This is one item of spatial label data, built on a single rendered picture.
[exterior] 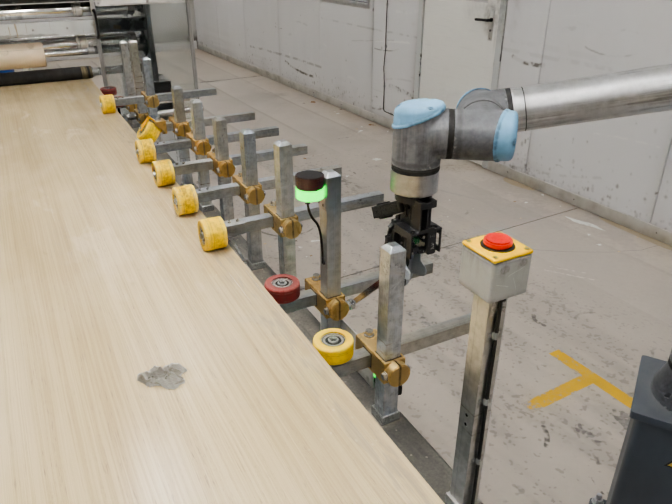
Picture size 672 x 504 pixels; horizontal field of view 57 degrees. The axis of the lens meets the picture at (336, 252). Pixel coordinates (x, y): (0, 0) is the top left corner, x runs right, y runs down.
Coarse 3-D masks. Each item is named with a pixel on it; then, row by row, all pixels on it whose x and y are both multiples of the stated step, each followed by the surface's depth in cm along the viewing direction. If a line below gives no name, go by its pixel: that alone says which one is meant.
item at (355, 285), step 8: (424, 264) 157; (432, 264) 158; (376, 272) 153; (344, 280) 149; (352, 280) 149; (360, 280) 149; (368, 280) 149; (376, 280) 151; (344, 288) 147; (352, 288) 148; (360, 288) 149; (304, 296) 143; (312, 296) 143; (280, 304) 140; (288, 304) 141; (296, 304) 142; (304, 304) 143; (312, 304) 144; (288, 312) 142
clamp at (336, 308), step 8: (312, 280) 147; (320, 280) 147; (312, 288) 145; (320, 288) 144; (320, 296) 142; (336, 296) 141; (344, 296) 141; (320, 304) 143; (328, 304) 140; (336, 304) 138; (344, 304) 140; (320, 312) 144; (328, 312) 139; (336, 312) 139; (344, 312) 141; (336, 320) 141
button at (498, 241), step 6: (492, 234) 86; (498, 234) 86; (504, 234) 86; (486, 240) 85; (492, 240) 85; (498, 240) 85; (504, 240) 85; (510, 240) 85; (492, 246) 84; (498, 246) 84; (504, 246) 84; (510, 246) 85
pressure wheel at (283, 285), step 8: (272, 280) 140; (280, 280) 139; (288, 280) 140; (296, 280) 140; (272, 288) 137; (280, 288) 137; (288, 288) 137; (296, 288) 138; (272, 296) 137; (280, 296) 136; (288, 296) 137; (296, 296) 138
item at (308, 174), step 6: (300, 174) 127; (306, 174) 127; (312, 174) 127; (318, 174) 127; (324, 198) 129; (306, 204) 129; (318, 204) 132; (324, 204) 130; (312, 216) 131; (318, 228) 133; (324, 264) 137
